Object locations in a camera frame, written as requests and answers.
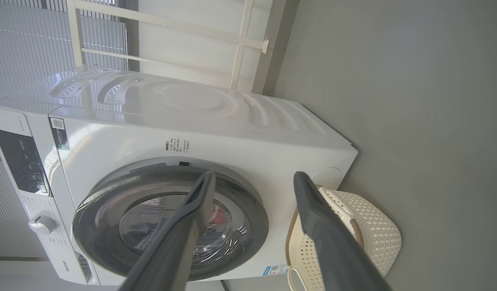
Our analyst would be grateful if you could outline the cream perforated plastic laundry basket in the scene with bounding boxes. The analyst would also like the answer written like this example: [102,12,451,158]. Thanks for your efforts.
[286,186,402,291]

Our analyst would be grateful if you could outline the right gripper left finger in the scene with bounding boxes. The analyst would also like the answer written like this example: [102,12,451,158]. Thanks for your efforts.
[119,171,216,291]

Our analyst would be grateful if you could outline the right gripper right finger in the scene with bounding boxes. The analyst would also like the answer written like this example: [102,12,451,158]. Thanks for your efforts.
[293,171,391,291]

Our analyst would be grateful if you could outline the black QR code sticker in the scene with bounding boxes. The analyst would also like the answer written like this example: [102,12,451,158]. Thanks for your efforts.
[50,118,70,151]

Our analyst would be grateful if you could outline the black washing machine control panel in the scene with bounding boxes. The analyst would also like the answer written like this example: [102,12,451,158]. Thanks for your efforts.
[0,129,51,196]

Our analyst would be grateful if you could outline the white control dial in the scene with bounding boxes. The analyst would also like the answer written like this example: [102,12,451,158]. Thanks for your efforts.
[28,215,57,236]

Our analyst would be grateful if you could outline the white metal drying rack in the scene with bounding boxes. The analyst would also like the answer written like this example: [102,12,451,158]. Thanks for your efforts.
[66,0,270,91]

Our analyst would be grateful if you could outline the blue energy label sticker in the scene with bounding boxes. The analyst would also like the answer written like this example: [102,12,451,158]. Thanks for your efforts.
[262,265,289,276]

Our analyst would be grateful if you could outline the white window blinds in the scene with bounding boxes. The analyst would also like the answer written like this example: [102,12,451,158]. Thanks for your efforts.
[0,0,127,101]

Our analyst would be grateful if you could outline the white front-load washing machine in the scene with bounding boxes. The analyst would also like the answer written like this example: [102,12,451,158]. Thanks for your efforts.
[0,65,359,286]

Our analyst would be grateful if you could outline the round dark glass washer door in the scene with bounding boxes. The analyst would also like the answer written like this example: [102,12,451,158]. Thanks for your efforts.
[72,165,270,281]

